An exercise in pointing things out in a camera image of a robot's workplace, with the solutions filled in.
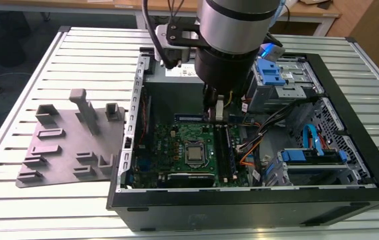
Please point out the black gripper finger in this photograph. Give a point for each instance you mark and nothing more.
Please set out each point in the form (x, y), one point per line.
(220, 110)
(209, 102)

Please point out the blue RAM stick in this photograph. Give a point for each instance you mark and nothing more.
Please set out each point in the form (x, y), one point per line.
(188, 117)

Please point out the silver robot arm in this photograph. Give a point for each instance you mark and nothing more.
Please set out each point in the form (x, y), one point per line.
(234, 25)

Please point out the black RAM slot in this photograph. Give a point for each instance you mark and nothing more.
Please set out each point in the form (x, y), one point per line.
(224, 150)
(220, 150)
(228, 150)

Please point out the silver power supply unit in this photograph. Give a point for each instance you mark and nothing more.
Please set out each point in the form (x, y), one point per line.
(172, 100)

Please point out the white board connector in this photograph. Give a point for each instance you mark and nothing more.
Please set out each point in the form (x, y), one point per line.
(238, 148)

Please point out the silver CPU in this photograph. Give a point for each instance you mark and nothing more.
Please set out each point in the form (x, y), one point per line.
(194, 153)

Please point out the green motherboard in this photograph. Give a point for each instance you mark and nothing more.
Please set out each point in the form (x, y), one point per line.
(168, 140)

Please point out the silver drive cage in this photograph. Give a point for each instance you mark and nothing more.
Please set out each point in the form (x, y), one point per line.
(292, 92)

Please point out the black case fan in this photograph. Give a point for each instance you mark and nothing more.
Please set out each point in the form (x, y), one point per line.
(146, 135)

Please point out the CPU socket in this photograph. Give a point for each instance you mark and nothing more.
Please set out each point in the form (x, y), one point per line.
(194, 165)

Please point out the black graphics card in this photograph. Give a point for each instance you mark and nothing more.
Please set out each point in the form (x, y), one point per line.
(192, 178)

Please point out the blue disk carrier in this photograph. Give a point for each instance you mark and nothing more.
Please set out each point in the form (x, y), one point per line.
(293, 156)

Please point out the blue VGA port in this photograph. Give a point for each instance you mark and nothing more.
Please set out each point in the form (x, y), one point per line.
(144, 165)

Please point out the silver disk bay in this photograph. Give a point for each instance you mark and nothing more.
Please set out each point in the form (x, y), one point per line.
(316, 170)

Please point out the black PC case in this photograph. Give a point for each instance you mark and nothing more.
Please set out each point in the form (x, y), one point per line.
(241, 207)

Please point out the grey parts rack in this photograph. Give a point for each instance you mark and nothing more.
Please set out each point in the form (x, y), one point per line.
(65, 140)

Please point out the wooden cabinet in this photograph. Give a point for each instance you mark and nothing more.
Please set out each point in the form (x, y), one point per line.
(376, 25)

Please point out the blue plastic drive bracket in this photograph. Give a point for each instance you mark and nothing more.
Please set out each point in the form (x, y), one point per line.
(269, 72)

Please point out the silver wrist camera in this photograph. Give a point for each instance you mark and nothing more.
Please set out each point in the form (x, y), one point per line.
(160, 37)
(276, 52)

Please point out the black camera bracket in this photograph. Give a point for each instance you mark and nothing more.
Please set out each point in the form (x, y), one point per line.
(173, 35)

